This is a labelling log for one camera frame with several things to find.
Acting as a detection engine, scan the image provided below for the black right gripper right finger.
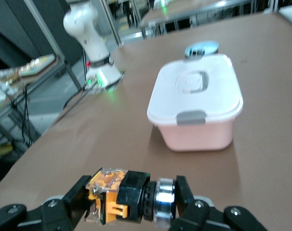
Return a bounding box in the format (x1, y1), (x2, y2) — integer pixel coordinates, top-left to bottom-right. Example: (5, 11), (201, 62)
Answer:
(169, 175), (267, 231)

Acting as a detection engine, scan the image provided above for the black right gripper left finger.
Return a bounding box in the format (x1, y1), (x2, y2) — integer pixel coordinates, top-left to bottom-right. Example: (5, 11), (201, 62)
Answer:
(0, 175), (94, 231)

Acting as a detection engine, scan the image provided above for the orange push button switch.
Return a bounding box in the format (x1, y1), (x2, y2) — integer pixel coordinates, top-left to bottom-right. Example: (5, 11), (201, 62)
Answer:
(84, 167), (178, 229)

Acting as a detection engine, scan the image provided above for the pink box with white lid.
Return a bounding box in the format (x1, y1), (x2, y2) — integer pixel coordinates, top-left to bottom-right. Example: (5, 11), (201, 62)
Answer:
(147, 53), (244, 152)

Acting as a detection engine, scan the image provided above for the yellow object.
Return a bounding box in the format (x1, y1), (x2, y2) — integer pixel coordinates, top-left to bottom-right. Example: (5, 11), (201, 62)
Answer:
(0, 143), (13, 157)

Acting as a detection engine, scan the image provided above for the cluttered shelf board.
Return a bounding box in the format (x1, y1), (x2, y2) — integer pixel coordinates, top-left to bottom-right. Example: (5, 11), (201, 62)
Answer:
(0, 54), (59, 81)

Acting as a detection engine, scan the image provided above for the light blue round plate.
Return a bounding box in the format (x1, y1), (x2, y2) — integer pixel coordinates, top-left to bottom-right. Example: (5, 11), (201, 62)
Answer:
(184, 40), (220, 59)

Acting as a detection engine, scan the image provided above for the grey background table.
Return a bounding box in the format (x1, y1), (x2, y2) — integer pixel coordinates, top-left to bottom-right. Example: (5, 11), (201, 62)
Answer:
(140, 0), (264, 37)

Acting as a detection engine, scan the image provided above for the hanging black cable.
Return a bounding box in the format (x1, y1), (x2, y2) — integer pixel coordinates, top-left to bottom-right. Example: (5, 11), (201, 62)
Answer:
(22, 84), (32, 145)

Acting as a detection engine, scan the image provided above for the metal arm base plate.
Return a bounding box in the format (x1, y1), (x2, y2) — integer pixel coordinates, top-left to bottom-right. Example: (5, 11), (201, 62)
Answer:
(84, 70), (126, 94)

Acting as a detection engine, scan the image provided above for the slanted grey frame post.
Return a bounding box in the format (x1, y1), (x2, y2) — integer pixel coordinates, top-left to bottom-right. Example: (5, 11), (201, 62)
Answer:
(23, 0), (84, 91)

